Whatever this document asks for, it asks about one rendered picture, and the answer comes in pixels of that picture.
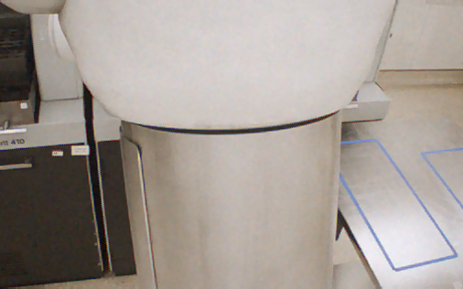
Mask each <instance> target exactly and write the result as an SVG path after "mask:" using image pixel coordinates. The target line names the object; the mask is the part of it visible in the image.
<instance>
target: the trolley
mask: <svg viewBox="0 0 463 289"><path fill-rule="evenodd" d="M337 216H338V218H339V221H340V222H341V225H342V227H343V229H344V230H345V231H346V233H347V235H348V237H349V239H350V242H351V244H352V245H353V247H354V249H355V251H356V252H357V254H358V256H359V258H360V260H359V261H353V262H344V263H338V264H334V268H333V272H332V289H463V130H462V129H461V128H460V127H459V125H458V124H457V123H455V122H454V120H453V119H452V118H450V117H449V116H446V117H426V118H414V119H403V120H392V121H385V120H381V121H370V122H359V123H342V124H341V127H340V165H339V190H338V211H337Z"/></svg>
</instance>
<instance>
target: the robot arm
mask: <svg viewBox="0 0 463 289"><path fill-rule="evenodd" d="M395 1H396V0H0V2H1V3H3V4H5V5H8V7H10V8H11V9H14V10H15V11H17V12H19V13H22V14H26V15H27V14H36V15H40V14H48V15H50V16H49V18H48V33H49V42H50V45H51V47H52V50H53V51H54V52H55V53H56V54H57V55H58V56H59V57H60V58H61V59H64V60H66V61H68V62H70V63H74V64H75V63H76V65H77V68H78V70H79V72H80V76H81V78H82V80H83V81H84V83H85V86H86V87H87V88H88V90H89V91H91V93H92V95H93V97H94V98H95V99H96V100H97V102H98V103H99V104H100V106H101V107H102V108H103V109H104V110H105V111H106V112H107V113H109V114H110V115H111V116H113V117H116V118H118V119H121V125H120V128H119V133H120V140H121V148H122V157H123V165H124V179H125V187H126V196H127V204H128V212H129V220H130V227H131V235H132V241H133V244H134V251H135V266H136V273H137V277H138V281H139V289H332V272H333V268H334V251H335V235H336V231H337V211H338V190H339V165H340V127H341V108H343V107H345V106H346V105H348V104H349V103H350V102H351V100H352V98H353V97H354V96H355V94H356V93H357V91H358V90H359V88H360V87H361V85H362V83H363V82H364V80H365V79H366V78H367V76H368V74H369V71H370V69H371V65H372V63H373V62H374V56H375V50H376V48H377V46H378V45H377V44H378V41H379V39H380V38H381V36H382V31H383V30H384V28H385V26H386V25H385V23H386V22H387V20H388V18H389V15H390V13H391V11H392V9H393V5H394V2H395Z"/></svg>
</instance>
